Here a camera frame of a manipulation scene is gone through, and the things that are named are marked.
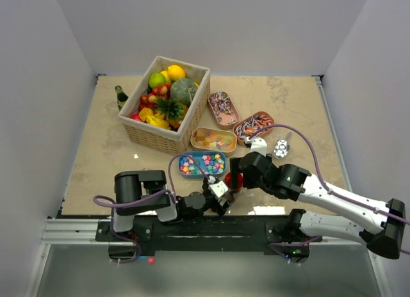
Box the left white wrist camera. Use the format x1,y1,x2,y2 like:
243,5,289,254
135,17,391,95
208,176,229,199

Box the green glass bottle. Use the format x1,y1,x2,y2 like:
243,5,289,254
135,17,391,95
115,85,128,111

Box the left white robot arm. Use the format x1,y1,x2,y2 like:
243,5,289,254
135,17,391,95
110,170,234,241

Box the toy pineapple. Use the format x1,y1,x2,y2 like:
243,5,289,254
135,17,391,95
156,99,188,128

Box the black base mount frame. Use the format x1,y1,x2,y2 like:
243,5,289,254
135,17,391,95
95,216,322,262

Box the green cantaloupe melon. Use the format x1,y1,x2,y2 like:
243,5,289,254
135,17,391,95
170,78,197,107

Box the yellow bananas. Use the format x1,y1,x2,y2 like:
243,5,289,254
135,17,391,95
139,108,170,130

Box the wicker basket with liner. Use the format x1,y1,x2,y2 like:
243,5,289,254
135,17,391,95
119,56,211,154

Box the blue tray star candies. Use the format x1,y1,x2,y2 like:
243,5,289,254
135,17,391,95
178,151,228,179

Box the pink tray of lollipops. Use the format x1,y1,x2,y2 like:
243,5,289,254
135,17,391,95
233,111,275,146

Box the red apple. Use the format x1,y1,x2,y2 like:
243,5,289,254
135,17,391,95
131,113,141,122

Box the aluminium rail frame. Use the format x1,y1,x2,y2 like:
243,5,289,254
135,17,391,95
24,217,110,297

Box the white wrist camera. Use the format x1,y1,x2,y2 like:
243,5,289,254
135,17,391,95
208,176,229,199
244,137,268,156

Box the yellow tray gummy candies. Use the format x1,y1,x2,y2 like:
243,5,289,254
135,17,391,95
190,127,237,154

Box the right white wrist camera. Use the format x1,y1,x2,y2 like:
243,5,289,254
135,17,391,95
244,137,268,156

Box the yellow lemon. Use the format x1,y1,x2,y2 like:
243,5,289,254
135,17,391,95
167,65,186,81

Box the pink tray swirl lollipops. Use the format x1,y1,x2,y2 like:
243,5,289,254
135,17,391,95
208,92,240,130

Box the green lime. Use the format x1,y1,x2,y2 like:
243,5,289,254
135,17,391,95
148,72,167,88

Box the silver metal scoop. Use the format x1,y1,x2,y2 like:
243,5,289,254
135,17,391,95
273,132,291,159

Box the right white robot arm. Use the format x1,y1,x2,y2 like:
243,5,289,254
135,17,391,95
229,152,406,259

